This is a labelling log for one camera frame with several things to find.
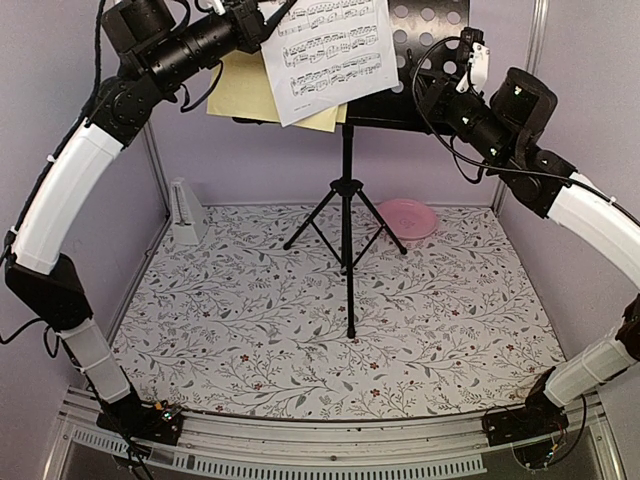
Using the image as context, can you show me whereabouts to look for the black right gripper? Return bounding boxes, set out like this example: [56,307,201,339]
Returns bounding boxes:
[412,67,515,167]

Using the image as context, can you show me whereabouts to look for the white sheet music page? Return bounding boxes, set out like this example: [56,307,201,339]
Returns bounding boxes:
[261,0,399,126]

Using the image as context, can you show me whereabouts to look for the yellow sheet music page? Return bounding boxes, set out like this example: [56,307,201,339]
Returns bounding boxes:
[206,51,348,133]

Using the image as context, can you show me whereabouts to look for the black perforated music stand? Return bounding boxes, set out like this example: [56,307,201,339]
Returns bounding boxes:
[283,1,470,339]

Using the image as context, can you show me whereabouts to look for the white metronome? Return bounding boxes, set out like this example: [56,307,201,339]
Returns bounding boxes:
[170,177,209,246]

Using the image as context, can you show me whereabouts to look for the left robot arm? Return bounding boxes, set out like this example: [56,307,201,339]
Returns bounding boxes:
[4,1,291,434]

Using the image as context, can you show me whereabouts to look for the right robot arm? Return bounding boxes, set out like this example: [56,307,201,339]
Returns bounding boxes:
[411,67,639,436]

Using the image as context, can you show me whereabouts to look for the pink plastic plate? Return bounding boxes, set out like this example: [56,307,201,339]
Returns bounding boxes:
[377,199,438,241]

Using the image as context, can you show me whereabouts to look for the floral patterned table cloth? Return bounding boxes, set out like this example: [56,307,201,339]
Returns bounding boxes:
[113,205,563,420]

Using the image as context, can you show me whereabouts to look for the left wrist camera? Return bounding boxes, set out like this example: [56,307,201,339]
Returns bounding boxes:
[194,0,234,16]

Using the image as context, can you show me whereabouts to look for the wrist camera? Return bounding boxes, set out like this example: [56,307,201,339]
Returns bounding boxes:
[456,27,490,93]
[194,0,234,16]

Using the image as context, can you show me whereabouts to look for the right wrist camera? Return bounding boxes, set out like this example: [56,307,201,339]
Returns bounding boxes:
[456,27,490,93]

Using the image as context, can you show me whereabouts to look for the right aluminium corner post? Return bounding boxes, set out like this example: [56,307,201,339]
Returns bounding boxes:
[492,1,557,215]

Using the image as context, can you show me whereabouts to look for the aluminium front rail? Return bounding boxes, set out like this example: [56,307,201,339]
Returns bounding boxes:
[44,389,626,479]

